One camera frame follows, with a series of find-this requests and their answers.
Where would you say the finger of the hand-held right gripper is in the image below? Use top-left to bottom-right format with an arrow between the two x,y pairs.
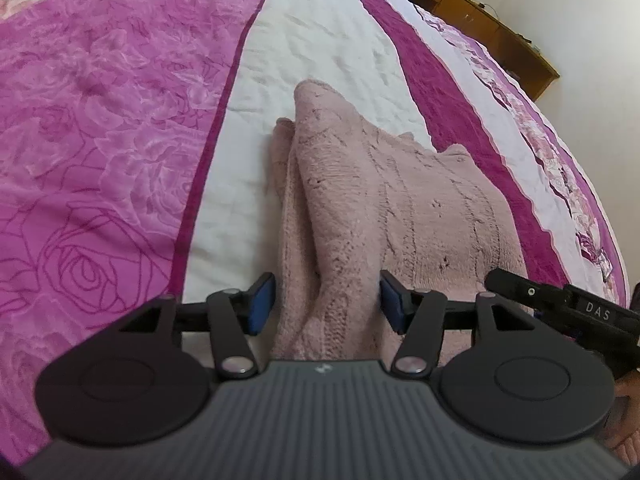
486,267 -> 569,312

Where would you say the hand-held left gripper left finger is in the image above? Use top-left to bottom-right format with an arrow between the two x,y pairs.
117,272 -> 277,380

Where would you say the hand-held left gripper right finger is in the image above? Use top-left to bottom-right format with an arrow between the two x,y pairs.
379,269 -> 540,379

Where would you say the pink knitted sweater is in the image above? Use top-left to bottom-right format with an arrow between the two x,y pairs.
270,79 -> 529,362

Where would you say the person's right hand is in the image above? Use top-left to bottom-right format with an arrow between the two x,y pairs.
611,377 -> 640,467

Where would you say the pink floral striped blanket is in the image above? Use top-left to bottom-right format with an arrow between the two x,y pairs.
0,0 -> 632,467

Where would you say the long wooden cabinet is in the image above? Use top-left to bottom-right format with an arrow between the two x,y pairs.
330,0 -> 561,102

